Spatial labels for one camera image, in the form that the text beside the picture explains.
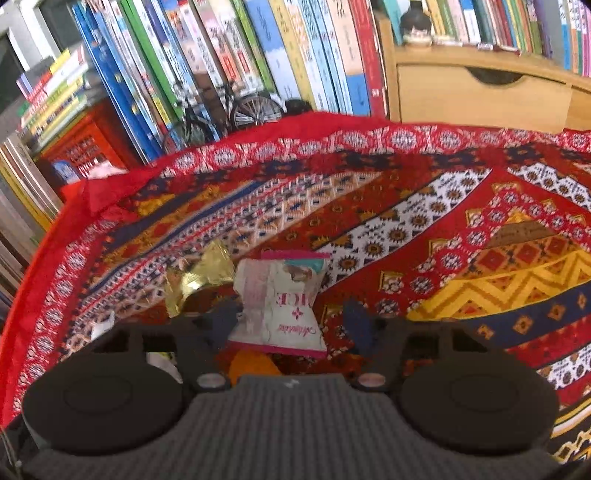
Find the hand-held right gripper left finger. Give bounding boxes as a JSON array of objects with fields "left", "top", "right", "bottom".
[{"left": 90, "top": 299, "right": 241, "bottom": 394}]

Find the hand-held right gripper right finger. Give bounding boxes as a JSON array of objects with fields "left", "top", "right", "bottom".
[{"left": 343, "top": 298, "right": 502, "bottom": 393}]

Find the small gold foil wrapper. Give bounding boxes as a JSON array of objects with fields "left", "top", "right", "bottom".
[{"left": 165, "top": 240, "right": 238, "bottom": 319}]

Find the white pink snack wrapper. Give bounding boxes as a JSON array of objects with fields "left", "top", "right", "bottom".
[{"left": 228, "top": 250, "right": 332, "bottom": 361}]

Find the row of pale worn books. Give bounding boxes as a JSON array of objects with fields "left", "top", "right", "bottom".
[{"left": 0, "top": 131, "right": 66, "bottom": 324}]

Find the row of tall blue green books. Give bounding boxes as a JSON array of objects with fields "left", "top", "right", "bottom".
[{"left": 69, "top": 0, "right": 389, "bottom": 162}]

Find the stack of flat books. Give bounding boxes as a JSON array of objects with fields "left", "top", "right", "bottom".
[{"left": 16, "top": 44, "right": 100, "bottom": 149}]

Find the orange wrapper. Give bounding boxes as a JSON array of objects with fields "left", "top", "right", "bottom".
[{"left": 229, "top": 349, "right": 284, "bottom": 387}]

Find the white paper scrap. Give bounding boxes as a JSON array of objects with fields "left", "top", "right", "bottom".
[{"left": 90, "top": 314, "right": 116, "bottom": 342}]

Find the red patterned tablecloth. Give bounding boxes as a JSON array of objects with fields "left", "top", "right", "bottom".
[{"left": 0, "top": 113, "right": 591, "bottom": 462}]

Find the miniature black bicycle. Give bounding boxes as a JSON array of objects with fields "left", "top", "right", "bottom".
[{"left": 161, "top": 80, "right": 285, "bottom": 156}]

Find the red plastic crate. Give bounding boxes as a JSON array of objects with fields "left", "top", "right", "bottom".
[{"left": 34, "top": 99, "right": 142, "bottom": 186}]

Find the wooden drawer organizer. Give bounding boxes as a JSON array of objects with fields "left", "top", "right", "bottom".
[{"left": 376, "top": 11, "right": 591, "bottom": 135}]

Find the small black-haired figurine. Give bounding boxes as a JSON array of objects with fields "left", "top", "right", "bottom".
[{"left": 399, "top": 0, "right": 435, "bottom": 47}]

